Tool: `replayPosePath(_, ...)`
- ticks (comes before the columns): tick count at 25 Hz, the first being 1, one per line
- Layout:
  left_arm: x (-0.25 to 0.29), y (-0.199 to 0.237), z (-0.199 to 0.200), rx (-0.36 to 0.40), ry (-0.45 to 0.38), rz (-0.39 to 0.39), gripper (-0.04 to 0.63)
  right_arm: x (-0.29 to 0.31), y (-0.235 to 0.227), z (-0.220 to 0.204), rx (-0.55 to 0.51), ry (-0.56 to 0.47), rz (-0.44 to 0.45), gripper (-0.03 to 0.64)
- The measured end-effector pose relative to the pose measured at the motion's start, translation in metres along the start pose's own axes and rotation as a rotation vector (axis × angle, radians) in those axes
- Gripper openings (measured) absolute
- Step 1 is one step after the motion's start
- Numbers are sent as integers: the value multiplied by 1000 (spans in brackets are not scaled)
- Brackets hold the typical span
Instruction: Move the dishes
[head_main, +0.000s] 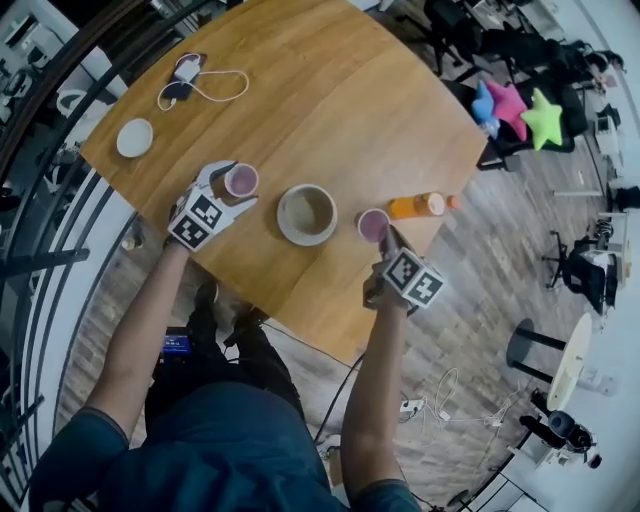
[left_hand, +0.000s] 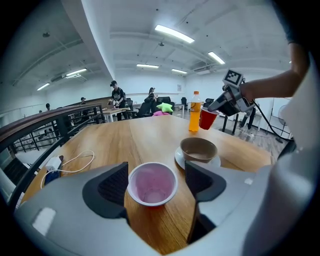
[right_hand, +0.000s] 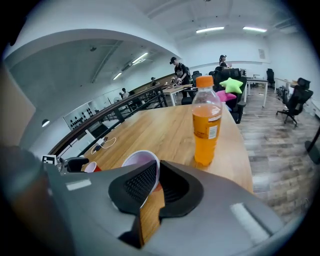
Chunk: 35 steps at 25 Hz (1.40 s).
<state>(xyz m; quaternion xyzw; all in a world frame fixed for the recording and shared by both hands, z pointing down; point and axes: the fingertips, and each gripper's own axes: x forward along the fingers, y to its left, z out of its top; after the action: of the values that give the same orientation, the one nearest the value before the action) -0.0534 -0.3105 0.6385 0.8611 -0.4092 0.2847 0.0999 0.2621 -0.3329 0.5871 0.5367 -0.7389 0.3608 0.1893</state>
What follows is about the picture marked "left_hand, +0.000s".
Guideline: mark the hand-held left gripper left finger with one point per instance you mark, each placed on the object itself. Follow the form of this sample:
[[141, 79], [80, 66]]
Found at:
[[62, 220]]

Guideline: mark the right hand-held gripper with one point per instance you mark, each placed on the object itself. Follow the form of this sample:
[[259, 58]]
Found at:
[[235, 100]]

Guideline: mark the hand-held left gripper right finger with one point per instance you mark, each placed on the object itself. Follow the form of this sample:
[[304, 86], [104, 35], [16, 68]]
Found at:
[[225, 200]]

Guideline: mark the red plastic cup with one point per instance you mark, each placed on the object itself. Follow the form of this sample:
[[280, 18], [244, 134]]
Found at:
[[207, 120]]

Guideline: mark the brown bowl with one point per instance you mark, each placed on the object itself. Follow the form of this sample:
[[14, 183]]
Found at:
[[198, 152]]

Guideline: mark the white plate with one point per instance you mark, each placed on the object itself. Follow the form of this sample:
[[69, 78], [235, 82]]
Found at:
[[178, 156]]

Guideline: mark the red cup with white inside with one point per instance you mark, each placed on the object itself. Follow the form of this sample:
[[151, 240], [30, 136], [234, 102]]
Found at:
[[152, 185]]

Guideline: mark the person's right forearm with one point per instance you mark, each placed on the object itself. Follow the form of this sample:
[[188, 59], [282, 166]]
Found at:
[[270, 86]]

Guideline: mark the black office chair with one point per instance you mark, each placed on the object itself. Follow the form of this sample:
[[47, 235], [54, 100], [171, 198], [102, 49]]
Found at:
[[145, 107], [208, 102], [184, 100], [165, 99]]

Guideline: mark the orange soda bottle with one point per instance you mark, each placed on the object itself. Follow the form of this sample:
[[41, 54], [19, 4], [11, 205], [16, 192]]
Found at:
[[194, 117]]

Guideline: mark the ceiling air vent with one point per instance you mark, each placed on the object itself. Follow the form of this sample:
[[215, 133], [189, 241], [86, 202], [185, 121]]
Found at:
[[205, 70]]

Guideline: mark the blue box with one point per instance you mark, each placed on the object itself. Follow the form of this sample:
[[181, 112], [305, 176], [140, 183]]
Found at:
[[52, 177]]

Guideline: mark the ceiling light panel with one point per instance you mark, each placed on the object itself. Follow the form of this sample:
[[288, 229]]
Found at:
[[76, 72], [43, 86], [147, 66], [174, 33], [179, 71], [216, 57]]

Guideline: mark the green star plush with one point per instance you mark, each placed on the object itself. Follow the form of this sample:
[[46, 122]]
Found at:
[[165, 107]]

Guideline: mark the white power adapter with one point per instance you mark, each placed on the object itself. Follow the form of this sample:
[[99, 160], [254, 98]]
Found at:
[[53, 163]]

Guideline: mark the pink plush toy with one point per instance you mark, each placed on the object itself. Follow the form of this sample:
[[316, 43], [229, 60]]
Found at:
[[160, 113]]

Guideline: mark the person's white shirt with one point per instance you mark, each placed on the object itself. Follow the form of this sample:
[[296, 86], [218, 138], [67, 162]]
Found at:
[[295, 187]]

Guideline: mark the dark wooden railing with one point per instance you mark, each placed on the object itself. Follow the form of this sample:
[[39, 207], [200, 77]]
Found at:
[[30, 120]]

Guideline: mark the light wooden work table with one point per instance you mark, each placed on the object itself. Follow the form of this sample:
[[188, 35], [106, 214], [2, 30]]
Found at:
[[112, 111]]

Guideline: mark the wall poster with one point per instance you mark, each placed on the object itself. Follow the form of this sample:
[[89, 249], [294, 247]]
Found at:
[[179, 87]]

